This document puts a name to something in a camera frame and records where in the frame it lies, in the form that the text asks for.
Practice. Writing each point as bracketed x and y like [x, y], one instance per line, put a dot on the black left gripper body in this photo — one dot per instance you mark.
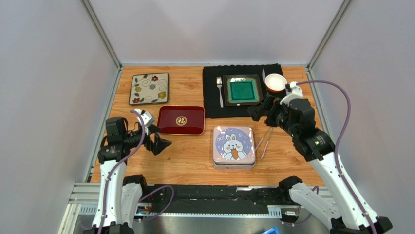
[136, 138]

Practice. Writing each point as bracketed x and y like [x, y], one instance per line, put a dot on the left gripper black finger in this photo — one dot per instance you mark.
[159, 144]
[152, 129]

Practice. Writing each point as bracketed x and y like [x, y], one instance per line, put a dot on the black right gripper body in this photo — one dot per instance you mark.
[268, 110]

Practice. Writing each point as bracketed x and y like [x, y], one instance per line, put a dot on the red lacquer tray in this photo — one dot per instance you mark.
[181, 120]

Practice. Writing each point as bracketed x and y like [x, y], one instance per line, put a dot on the silver tin lid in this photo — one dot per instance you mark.
[233, 144]

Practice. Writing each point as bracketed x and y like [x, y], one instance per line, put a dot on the pink metal tin box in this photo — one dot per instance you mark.
[233, 167]

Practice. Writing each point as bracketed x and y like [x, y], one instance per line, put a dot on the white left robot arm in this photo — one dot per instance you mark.
[120, 194]

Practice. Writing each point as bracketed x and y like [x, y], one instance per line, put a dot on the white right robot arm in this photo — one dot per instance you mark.
[349, 213]

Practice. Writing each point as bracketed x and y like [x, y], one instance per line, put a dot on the white orange bowl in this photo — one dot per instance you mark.
[275, 82]

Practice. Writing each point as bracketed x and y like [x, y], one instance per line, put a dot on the green square plate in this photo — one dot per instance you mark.
[242, 90]

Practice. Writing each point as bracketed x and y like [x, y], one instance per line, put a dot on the silver knife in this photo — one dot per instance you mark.
[266, 92]

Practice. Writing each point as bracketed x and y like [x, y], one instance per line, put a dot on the floral square plate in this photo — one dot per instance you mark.
[149, 89]

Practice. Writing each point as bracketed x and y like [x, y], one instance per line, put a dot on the silver fork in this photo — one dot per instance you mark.
[219, 86]

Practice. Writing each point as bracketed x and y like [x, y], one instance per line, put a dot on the blue plastic object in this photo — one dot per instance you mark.
[273, 230]

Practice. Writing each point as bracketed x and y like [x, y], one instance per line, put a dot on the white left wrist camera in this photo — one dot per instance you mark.
[145, 118]

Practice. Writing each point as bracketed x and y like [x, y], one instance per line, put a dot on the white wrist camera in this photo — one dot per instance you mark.
[145, 118]
[293, 91]

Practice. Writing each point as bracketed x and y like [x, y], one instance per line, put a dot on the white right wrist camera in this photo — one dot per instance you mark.
[293, 91]

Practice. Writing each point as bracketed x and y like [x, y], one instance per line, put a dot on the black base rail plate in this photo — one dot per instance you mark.
[214, 199]

